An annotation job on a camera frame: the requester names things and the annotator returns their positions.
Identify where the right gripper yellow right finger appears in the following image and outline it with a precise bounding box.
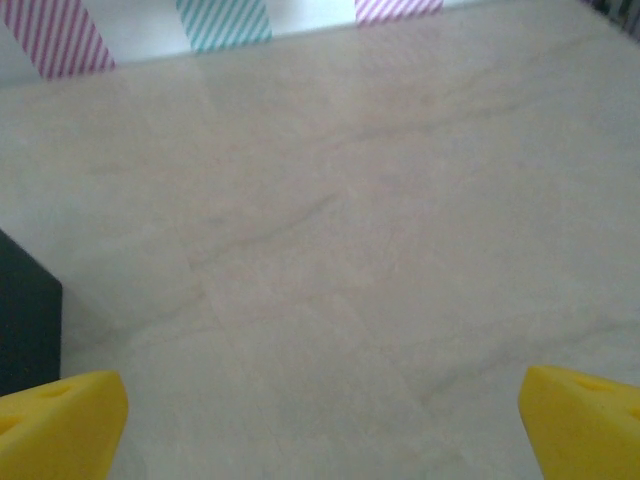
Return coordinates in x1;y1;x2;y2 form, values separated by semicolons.
518;364;640;480

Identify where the starry night painted tin box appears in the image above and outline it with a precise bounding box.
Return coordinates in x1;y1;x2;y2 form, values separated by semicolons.
0;227;64;399

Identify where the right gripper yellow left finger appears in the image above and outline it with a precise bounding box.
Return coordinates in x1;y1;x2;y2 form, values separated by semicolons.
0;370;129;480

